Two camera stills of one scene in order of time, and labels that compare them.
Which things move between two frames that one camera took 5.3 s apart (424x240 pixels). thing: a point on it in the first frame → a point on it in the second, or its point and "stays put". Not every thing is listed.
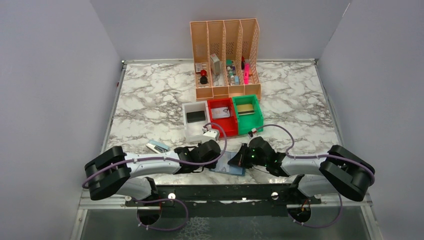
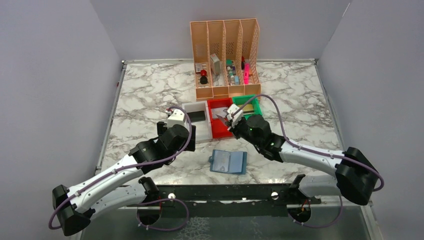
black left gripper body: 207,166 → 162,128
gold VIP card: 245,109 stays put
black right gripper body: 247,158 → 241,129
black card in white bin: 195,116 stays put
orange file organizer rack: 226,54 stays put
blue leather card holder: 223,166 stays put
